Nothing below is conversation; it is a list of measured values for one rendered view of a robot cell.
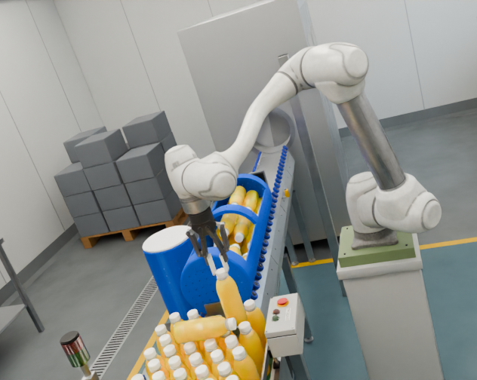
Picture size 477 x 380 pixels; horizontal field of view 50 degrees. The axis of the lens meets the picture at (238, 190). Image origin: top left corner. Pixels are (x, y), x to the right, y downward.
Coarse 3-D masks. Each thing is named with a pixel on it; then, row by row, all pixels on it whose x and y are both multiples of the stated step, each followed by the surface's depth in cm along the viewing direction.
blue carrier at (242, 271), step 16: (240, 176) 269; (256, 176) 272; (224, 208) 234; (240, 208) 234; (256, 224) 230; (208, 240) 246; (256, 240) 221; (192, 256) 200; (240, 256) 199; (256, 256) 213; (192, 272) 198; (208, 272) 197; (240, 272) 195; (192, 288) 201; (208, 288) 200; (240, 288) 198; (192, 304) 204
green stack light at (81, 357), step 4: (84, 348) 165; (80, 352) 164; (84, 352) 165; (68, 356) 164; (72, 356) 163; (76, 356) 163; (80, 356) 164; (84, 356) 165; (88, 356) 167; (72, 360) 164; (76, 360) 164; (80, 360) 164; (84, 360) 165; (72, 364) 165; (76, 364) 164; (80, 364) 164
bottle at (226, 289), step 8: (224, 280) 169; (232, 280) 170; (216, 288) 171; (224, 288) 168; (232, 288) 169; (224, 296) 169; (232, 296) 169; (240, 296) 173; (224, 304) 170; (232, 304) 170; (240, 304) 172; (224, 312) 173; (232, 312) 171; (240, 312) 172; (240, 320) 172
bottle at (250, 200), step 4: (248, 192) 268; (252, 192) 267; (256, 192) 269; (248, 196) 263; (252, 196) 263; (256, 196) 266; (244, 200) 263; (248, 200) 258; (252, 200) 259; (256, 200) 263; (244, 204) 257; (248, 204) 256; (252, 204) 257; (256, 204) 260; (252, 208) 256
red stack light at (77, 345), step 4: (80, 336) 165; (76, 340) 163; (80, 340) 164; (60, 344) 164; (72, 344) 162; (76, 344) 163; (80, 344) 164; (84, 344) 166; (64, 348) 163; (68, 348) 162; (72, 348) 162; (76, 348) 163; (80, 348) 164; (68, 352) 163; (72, 352) 163; (76, 352) 163
